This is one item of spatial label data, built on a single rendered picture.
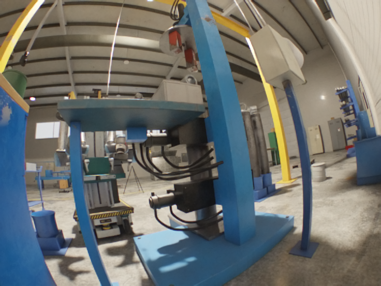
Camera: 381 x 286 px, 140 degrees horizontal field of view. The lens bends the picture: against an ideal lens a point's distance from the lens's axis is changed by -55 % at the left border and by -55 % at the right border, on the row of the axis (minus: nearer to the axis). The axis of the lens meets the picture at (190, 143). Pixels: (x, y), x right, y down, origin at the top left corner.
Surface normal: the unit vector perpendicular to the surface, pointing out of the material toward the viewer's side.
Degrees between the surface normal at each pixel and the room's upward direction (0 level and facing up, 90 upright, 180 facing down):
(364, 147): 90
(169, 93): 90
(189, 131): 90
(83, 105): 90
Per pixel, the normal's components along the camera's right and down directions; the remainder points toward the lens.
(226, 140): -0.86, 0.04
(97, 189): 0.60, -0.18
